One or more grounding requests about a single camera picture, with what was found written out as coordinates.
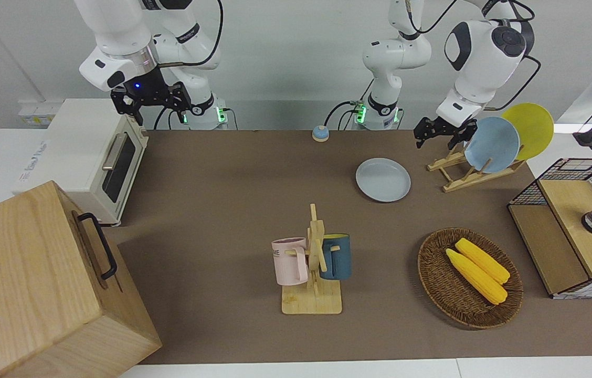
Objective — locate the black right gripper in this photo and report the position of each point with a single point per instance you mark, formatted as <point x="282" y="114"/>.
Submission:
<point x="146" y="86"/>

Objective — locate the dark blue mug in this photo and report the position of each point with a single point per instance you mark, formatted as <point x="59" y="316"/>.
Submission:
<point x="339" y="260"/>

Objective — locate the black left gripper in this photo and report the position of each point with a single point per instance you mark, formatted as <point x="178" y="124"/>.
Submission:
<point x="440" y="127"/>

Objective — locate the blue call bell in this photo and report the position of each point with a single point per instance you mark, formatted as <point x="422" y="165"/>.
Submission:
<point x="320" y="134"/>

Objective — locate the yellow plate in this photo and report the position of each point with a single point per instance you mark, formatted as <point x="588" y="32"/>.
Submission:
<point x="535" y="126"/>

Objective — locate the brown table mat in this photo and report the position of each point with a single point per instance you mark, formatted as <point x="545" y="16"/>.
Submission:
<point x="222" y="210"/>

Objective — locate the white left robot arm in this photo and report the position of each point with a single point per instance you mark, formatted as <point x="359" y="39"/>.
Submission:
<point x="477" y="58"/>

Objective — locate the wooden mug rack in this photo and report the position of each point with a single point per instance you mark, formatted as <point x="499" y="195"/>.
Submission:
<point x="317" y="299"/>

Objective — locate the blue plate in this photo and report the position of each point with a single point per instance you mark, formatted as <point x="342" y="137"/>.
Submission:
<point x="491" y="144"/>

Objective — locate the wooden plate rack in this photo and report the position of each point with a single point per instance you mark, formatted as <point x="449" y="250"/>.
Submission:
<point x="472" y="178"/>

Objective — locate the pink mug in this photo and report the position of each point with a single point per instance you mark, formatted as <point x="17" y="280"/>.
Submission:
<point x="288" y="262"/>

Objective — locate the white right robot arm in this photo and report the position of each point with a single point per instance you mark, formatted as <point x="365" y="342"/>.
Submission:
<point x="117" y="31"/>

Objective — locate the white toaster oven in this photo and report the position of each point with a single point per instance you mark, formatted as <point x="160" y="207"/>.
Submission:
<point x="75" y="147"/>

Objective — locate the gray plate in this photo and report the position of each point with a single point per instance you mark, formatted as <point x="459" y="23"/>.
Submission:
<point x="383" y="179"/>

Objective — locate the yellow corn cob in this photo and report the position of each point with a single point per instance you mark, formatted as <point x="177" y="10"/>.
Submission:
<point x="474" y="275"/>
<point x="485" y="261"/>

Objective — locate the wooden box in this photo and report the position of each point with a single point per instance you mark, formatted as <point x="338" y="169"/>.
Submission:
<point x="28" y="283"/>

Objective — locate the white wall socket strip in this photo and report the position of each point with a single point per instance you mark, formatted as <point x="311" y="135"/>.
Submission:
<point x="36" y="113"/>

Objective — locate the brown wicker basket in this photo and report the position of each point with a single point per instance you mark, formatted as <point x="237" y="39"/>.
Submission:
<point x="448" y="294"/>

